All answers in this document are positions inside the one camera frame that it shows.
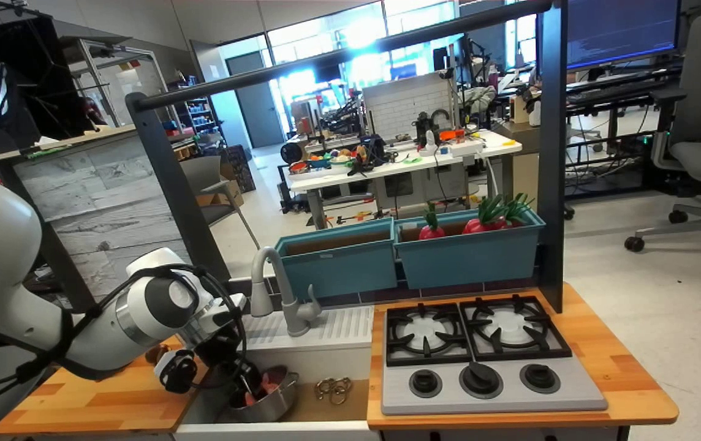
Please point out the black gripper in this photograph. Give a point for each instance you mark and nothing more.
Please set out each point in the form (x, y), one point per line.
(240, 363)

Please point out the pink plush toy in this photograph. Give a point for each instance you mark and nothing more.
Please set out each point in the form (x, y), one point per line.
(274, 379)

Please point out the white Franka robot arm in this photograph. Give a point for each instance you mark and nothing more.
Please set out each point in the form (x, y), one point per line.
(8, 277)

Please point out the stainless steel pot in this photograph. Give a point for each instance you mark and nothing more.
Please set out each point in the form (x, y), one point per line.
(277, 405)

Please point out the white toy sink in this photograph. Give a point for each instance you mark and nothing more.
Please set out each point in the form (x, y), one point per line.
(316, 345)

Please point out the grey toy faucet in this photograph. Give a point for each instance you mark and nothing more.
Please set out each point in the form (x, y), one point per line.
(279, 285)

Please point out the teal planter box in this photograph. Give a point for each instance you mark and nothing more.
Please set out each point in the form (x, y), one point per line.
(339, 261)
(473, 259)

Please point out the grey wood plank backdrop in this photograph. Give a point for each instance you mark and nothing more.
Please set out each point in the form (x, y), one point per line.
(106, 211)

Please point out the grey toy stove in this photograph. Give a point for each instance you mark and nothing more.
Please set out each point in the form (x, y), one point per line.
(487, 384)

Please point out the white workshop table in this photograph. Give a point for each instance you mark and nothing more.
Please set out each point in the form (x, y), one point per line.
(414, 161)

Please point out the red toy radishes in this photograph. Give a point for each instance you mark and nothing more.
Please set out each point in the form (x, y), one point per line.
(481, 220)

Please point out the computer monitor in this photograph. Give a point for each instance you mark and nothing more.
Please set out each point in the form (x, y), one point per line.
(623, 34)

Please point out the black metal frame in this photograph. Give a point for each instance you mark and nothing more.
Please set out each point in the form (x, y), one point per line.
(180, 187)

